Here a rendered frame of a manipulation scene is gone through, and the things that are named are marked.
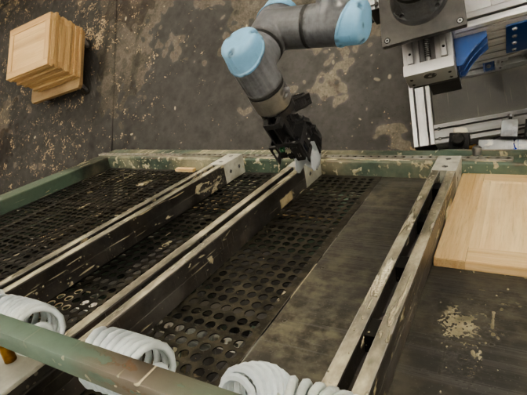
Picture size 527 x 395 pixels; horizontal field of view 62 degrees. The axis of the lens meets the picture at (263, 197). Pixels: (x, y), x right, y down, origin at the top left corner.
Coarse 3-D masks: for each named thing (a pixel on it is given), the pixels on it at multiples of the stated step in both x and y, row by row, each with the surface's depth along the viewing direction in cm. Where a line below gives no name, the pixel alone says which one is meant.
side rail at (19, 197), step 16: (96, 160) 191; (48, 176) 177; (64, 176) 176; (80, 176) 182; (16, 192) 161; (32, 192) 164; (48, 192) 170; (64, 192) 176; (0, 208) 154; (32, 208) 165
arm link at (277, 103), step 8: (288, 88) 80; (272, 96) 79; (280, 96) 80; (288, 96) 81; (256, 104) 80; (264, 104) 80; (272, 104) 80; (280, 104) 80; (288, 104) 82; (256, 112) 84; (264, 112) 81; (272, 112) 81; (280, 112) 82
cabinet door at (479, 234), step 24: (456, 192) 111; (480, 192) 109; (504, 192) 108; (456, 216) 99; (480, 216) 98; (504, 216) 96; (456, 240) 89; (480, 240) 89; (504, 240) 87; (456, 264) 83; (480, 264) 81; (504, 264) 79
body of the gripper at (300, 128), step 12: (288, 108) 82; (264, 120) 84; (276, 120) 82; (288, 120) 86; (300, 120) 88; (276, 132) 83; (288, 132) 86; (300, 132) 86; (276, 144) 86; (288, 144) 85; (300, 144) 85; (288, 156) 91; (300, 156) 88
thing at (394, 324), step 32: (448, 160) 119; (448, 192) 101; (416, 224) 90; (416, 256) 76; (384, 288) 69; (416, 288) 73; (384, 320) 62; (352, 352) 57; (384, 352) 56; (224, 384) 33; (256, 384) 33; (352, 384) 56; (384, 384) 56
